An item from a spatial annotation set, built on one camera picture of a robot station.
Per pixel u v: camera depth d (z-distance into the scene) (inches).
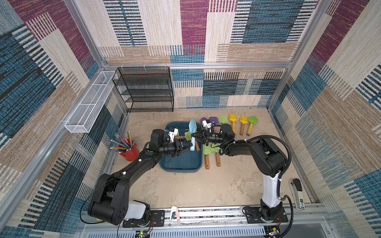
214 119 44.8
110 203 16.5
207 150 37.5
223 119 44.1
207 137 31.3
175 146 28.7
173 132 31.3
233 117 45.3
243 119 44.0
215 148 32.3
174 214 29.1
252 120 43.9
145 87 42.6
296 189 30.6
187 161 42.6
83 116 28.1
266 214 25.7
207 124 34.3
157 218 28.9
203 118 45.4
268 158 21.2
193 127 34.3
